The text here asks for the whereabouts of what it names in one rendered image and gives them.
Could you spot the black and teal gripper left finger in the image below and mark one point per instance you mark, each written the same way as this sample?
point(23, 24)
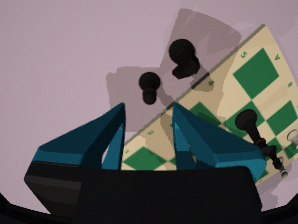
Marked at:
point(86, 144)

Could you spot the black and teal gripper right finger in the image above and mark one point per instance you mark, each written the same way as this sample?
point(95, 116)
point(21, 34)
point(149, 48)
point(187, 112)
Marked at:
point(213, 146)

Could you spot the white pawn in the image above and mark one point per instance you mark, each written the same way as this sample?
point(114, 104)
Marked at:
point(293, 137)
point(283, 172)

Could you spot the green and cream chessboard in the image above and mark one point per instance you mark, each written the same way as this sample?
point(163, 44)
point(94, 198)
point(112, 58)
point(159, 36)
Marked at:
point(255, 75)

